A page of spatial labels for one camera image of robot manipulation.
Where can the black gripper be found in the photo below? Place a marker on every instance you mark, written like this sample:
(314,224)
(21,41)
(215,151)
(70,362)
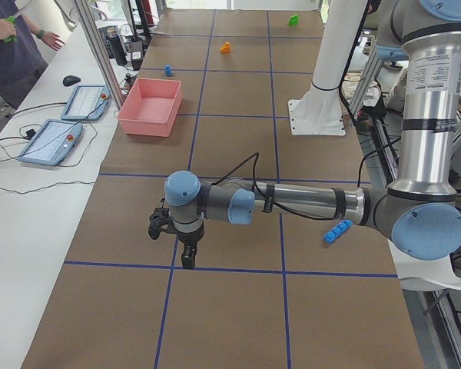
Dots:
(190,238)

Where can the orange block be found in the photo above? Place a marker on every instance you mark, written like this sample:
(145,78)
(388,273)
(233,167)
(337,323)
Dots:
(225,48)

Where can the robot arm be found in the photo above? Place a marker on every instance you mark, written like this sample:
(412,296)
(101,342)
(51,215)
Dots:
(417,210)

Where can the pink plastic box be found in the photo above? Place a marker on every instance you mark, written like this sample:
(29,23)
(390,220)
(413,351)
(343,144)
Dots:
(151,107)

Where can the long blue block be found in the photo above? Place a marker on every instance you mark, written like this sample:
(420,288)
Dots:
(335,232)

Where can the near teach pendant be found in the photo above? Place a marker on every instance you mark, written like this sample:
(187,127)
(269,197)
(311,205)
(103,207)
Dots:
(52,142)

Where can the teach pendant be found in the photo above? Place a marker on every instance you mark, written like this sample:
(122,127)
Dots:
(52,142)
(87,102)

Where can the far teach pendant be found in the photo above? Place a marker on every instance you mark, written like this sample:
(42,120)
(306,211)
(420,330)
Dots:
(87,102)

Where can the black computer mouse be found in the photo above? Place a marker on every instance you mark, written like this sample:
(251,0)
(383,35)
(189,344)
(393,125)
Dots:
(70,80)

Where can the black bottle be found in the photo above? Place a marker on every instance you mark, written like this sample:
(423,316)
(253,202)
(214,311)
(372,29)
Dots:
(116,47)

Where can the white chair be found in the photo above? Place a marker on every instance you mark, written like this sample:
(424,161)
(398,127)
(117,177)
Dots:
(420,275)

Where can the green block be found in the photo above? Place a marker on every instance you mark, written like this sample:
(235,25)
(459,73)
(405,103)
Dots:
(293,20)

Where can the person in dark shirt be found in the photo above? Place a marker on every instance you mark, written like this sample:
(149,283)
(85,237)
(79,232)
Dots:
(21,63)

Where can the aluminium frame post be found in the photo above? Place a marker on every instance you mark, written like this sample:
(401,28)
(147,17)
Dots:
(97,47)

